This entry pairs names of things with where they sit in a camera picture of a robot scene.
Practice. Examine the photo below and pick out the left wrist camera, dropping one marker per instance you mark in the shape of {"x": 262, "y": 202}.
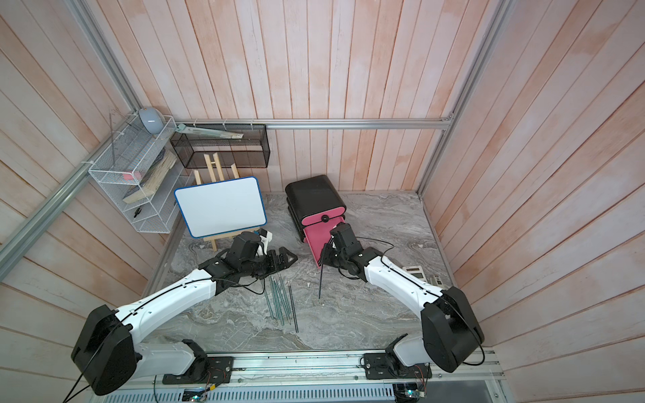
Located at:
{"x": 248, "y": 245}

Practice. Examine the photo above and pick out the aluminium mounting rail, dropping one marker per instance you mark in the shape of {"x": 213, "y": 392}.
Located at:
{"x": 327, "y": 376}

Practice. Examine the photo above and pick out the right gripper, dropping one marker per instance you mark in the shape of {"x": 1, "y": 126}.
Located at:
{"x": 325, "y": 259}

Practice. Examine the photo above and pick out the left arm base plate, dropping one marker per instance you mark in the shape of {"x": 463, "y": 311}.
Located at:
{"x": 205, "y": 371}

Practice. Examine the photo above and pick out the white wire wall shelf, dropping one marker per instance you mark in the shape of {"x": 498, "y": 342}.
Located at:
{"x": 140, "y": 172}

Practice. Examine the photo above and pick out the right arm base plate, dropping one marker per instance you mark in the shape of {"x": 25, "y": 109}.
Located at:
{"x": 387, "y": 366}

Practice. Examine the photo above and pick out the black mesh wall basket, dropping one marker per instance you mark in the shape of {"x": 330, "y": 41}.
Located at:
{"x": 251, "y": 152}

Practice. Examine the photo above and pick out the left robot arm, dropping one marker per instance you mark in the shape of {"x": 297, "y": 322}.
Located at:
{"x": 111, "y": 351}

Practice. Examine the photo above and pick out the green pencil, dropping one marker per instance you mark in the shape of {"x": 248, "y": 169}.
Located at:
{"x": 284, "y": 297}
{"x": 271, "y": 293}
{"x": 278, "y": 303}
{"x": 270, "y": 305}

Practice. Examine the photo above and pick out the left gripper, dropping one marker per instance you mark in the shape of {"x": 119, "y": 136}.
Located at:
{"x": 275, "y": 266}

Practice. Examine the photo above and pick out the green white ruler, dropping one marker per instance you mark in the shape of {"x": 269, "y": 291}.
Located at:
{"x": 213, "y": 133}

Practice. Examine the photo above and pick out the grey stapler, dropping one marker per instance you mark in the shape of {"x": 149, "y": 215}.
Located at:
{"x": 436, "y": 280}

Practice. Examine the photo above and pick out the book on shelf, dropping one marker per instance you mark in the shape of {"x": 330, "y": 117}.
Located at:
{"x": 153, "y": 178}

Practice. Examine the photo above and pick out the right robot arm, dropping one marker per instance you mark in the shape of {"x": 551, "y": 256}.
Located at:
{"x": 449, "y": 331}

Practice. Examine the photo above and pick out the white calculator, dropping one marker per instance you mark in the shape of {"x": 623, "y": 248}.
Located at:
{"x": 416, "y": 271}

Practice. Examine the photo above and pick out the black drawer cabinet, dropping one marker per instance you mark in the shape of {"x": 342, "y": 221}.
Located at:
{"x": 308, "y": 196}

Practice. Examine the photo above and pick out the white board blue frame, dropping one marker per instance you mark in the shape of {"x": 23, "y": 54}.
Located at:
{"x": 222, "y": 207}

